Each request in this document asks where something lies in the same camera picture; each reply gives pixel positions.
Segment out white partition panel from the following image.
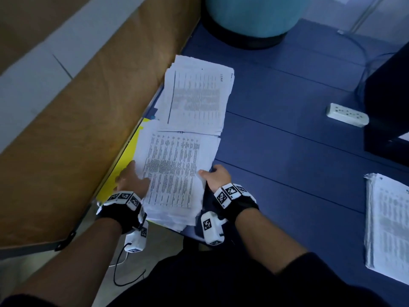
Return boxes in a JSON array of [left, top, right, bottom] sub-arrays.
[[303, 0, 409, 45]]

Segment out black camera cable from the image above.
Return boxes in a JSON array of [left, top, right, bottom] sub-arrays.
[[113, 243, 148, 287]]

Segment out person's left forearm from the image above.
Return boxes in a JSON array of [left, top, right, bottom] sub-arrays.
[[13, 217, 122, 307]]

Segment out black marker wristband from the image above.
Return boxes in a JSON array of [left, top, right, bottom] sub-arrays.
[[203, 182, 259, 224], [96, 190, 148, 234]]

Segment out neat stack of printed papers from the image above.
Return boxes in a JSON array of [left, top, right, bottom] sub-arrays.
[[364, 172, 409, 285], [133, 119, 221, 233], [155, 55, 235, 137]]

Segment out black strap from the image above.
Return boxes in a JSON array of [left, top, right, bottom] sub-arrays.
[[0, 230, 78, 260]]

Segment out thin power cable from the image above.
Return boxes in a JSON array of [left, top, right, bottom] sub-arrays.
[[337, 29, 397, 106]]

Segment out person's right hand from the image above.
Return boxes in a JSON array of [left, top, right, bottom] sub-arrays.
[[198, 164, 233, 192]]

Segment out teal cylindrical barrel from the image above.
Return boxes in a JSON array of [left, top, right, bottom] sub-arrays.
[[203, 0, 314, 50]]

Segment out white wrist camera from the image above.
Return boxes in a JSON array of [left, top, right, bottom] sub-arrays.
[[200, 211, 226, 247], [124, 220, 149, 253]]

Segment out yellow folder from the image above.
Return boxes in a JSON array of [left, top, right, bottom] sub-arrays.
[[96, 118, 153, 203]]

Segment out person's right forearm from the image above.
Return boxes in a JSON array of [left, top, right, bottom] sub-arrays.
[[233, 208, 308, 274]]

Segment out person's left hand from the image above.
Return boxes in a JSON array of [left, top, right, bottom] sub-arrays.
[[114, 160, 152, 199]]

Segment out person's dark trousers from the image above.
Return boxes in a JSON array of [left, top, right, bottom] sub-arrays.
[[0, 236, 391, 307]]

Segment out white power strip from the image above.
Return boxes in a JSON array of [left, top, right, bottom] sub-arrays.
[[326, 103, 370, 128]]

